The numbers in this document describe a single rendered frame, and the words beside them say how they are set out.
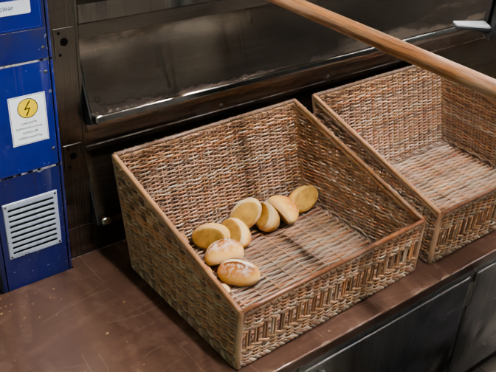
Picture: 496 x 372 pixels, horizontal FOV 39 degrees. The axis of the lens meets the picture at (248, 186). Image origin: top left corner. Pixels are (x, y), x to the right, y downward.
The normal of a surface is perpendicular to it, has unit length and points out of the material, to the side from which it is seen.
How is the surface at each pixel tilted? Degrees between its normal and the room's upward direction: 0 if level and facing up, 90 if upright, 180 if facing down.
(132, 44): 70
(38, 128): 90
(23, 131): 90
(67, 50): 90
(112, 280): 0
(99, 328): 0
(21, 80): 90
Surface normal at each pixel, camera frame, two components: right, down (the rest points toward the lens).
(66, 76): 0.61, 0.45
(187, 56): 0.59, 0.13
